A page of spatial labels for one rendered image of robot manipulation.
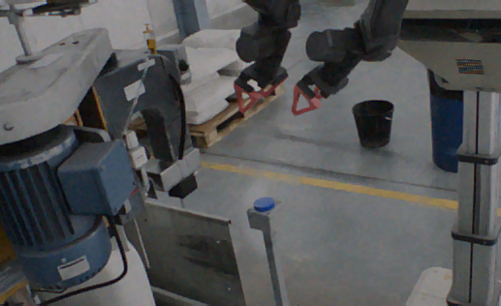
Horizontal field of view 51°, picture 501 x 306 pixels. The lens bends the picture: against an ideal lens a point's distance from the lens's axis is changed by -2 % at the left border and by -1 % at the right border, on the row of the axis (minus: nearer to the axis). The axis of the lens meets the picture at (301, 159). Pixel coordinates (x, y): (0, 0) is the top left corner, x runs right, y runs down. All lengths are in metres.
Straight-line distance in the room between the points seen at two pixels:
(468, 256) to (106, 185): 1.12
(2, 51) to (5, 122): 4.22
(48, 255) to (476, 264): 1.17
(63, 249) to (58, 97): 0.25
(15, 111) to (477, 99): 1.05
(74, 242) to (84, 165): 0.15
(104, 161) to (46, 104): 0.11
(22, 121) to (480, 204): 1.17
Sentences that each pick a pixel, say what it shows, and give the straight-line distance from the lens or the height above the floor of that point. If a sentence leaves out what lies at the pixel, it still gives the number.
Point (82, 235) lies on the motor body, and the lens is 0.95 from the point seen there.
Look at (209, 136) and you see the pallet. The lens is 4.06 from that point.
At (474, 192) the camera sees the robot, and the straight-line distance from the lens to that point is 1.54.
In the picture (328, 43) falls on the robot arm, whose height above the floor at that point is 1.37.
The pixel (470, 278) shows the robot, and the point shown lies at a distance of 1.70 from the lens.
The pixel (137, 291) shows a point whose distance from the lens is 1.64.
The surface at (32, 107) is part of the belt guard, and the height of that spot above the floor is 1.40.
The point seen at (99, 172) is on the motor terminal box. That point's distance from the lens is 0.83.
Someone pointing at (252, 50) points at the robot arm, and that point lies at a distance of 1.09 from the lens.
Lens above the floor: 1.62
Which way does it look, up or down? 26 degrees down
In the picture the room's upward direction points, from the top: 8 degrees counter-clockwise
